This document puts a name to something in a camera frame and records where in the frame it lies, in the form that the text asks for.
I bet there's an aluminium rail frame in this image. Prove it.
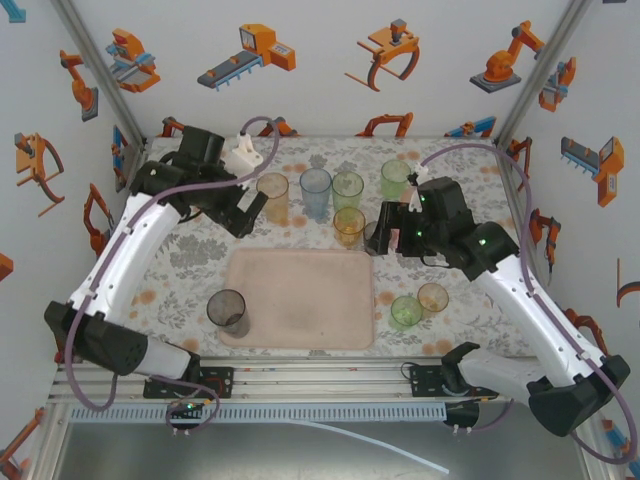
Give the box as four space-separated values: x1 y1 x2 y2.
49 355 541 404

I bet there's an aluminium corner post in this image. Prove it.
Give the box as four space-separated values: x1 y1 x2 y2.
496 0 595 147
49 0 149 149

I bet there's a tall green plastic glass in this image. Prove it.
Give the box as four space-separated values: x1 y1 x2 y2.
331 170 366 212
380 159 413 201

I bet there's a tall grey plastic glass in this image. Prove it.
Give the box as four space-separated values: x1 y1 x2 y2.
206 288 251 339

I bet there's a tall orange plastic glass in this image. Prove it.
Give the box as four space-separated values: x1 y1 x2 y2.
255 172 291 227

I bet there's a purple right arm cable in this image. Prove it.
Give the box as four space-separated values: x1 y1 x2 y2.
419 143 635 466

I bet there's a small controller board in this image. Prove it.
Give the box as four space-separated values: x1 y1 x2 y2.
167 398 207 426

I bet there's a pink rectangular tray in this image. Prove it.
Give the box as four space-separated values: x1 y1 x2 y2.
218 248 376 351

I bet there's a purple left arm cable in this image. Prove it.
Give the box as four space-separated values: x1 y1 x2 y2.
62 115 280 412

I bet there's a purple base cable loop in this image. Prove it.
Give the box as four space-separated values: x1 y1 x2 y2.
472 397 515 432
164 383 222 434

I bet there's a short green plastic glass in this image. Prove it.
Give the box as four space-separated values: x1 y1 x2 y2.
389 294 424 332

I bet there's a short orange plastic glass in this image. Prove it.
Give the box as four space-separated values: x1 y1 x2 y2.
332 206 368 250
416 282 450 315

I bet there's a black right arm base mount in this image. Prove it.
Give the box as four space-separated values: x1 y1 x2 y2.
408 363 447 399

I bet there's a black controller housing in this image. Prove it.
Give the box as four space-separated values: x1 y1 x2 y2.
442 399 481 432

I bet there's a tall blue plastic glass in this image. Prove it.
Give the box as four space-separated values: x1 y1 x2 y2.
298 167 333 219

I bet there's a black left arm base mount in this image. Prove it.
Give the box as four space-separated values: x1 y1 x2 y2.
143 366 236 400

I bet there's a floral tablecloth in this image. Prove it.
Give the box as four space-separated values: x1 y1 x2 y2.
114 135 541 359

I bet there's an aluminium side rail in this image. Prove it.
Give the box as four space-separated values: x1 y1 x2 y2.
492 139 556 311

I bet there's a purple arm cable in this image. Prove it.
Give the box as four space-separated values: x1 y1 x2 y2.
62 115 280 412
419 143 635 466

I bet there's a short grey plastic glass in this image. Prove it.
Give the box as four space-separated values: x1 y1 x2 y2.
363 221 384 255

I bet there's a white slotted cable duct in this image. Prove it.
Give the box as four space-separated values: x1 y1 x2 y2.
67 403 447 422

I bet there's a steel lower panel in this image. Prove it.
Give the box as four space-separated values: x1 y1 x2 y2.
52 420 594 480

